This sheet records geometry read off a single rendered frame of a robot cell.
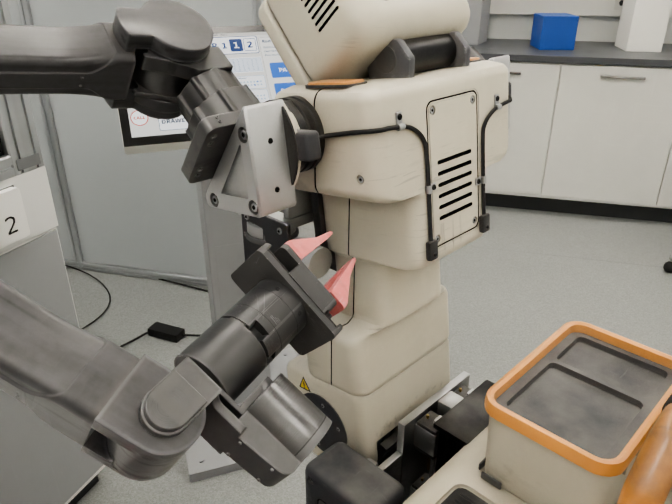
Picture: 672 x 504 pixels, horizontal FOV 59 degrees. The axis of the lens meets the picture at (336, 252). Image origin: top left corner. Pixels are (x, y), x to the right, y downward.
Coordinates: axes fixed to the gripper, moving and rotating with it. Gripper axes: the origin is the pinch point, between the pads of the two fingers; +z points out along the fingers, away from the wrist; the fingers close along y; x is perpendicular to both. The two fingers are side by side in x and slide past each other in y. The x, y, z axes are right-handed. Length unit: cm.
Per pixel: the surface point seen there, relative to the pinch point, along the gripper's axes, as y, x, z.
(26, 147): -56, -76, 19
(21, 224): -44, -83, 10
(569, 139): 55, -111, 278
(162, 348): -6, -179, 55
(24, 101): -62, -70, 23
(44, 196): -48, -84, 19
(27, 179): -51, -80, 17
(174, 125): -43, -72, 49
